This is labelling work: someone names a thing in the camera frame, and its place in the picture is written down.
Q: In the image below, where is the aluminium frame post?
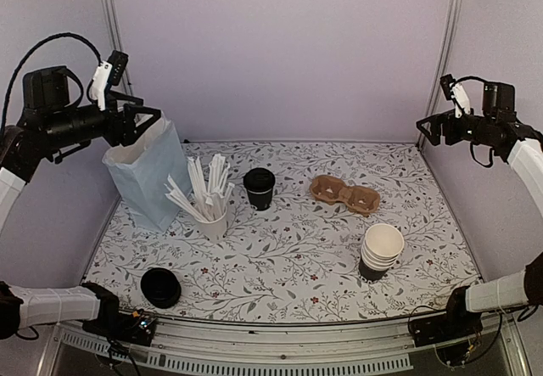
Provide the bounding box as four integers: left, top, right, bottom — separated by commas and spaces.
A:
95, 0, 135, 97
424, 0, 462, 118

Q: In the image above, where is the black lidded coffee cup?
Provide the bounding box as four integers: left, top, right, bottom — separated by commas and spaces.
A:
243, 167, 276, 211

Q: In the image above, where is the brown cardboard cup carrier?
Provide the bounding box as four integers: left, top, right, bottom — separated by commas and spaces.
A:
310, 175, 381, 217

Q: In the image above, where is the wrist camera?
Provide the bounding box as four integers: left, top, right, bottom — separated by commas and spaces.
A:
88, 50, 129, 111
439, 74, 472, 118

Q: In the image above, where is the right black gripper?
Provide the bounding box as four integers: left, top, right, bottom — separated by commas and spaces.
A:
418, 109, 496, 146

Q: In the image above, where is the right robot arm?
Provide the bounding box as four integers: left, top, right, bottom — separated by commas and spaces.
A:
417, 75, 542, 339

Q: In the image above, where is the floral table mat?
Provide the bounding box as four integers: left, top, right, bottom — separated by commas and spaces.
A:
86, 143, 480, 323

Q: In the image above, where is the front aluminium rail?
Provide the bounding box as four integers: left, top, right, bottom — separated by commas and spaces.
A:
37, 315, 531, 375

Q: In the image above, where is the left aluminium frame post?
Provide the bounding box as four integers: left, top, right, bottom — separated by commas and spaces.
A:
95, 0, 135, 97

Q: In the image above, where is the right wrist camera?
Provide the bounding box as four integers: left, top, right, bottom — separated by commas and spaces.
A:
439, 74, 472, 118

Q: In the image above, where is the stack of paper cups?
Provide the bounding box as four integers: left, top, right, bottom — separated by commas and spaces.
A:
358, 223, 405, 281

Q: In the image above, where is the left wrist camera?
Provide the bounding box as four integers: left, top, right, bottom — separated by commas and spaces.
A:
88, 50, 129, 111

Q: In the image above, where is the bundle of wrapped straws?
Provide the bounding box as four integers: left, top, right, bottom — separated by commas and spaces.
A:
165, 153, 235, 223

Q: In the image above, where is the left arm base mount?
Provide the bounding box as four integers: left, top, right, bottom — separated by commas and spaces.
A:
82, 309, 157, 346

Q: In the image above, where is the light blue paper bag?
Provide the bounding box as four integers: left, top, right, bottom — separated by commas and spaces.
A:
103, 117, 192, 233

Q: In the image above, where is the stack of black lids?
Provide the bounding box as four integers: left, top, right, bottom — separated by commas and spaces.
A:
140, 267, 182, 309

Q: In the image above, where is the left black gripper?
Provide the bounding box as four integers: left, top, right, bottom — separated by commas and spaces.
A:
43, 88, 162, 149

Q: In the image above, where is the white cup holding straws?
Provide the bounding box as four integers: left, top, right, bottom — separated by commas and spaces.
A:
194, 209, 227, 244

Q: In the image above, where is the right aluminium frame post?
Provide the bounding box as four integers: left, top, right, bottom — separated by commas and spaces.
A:
424, 0, 462, 118

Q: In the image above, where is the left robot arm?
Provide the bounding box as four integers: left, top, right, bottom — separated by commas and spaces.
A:
1, 32, 161, 346

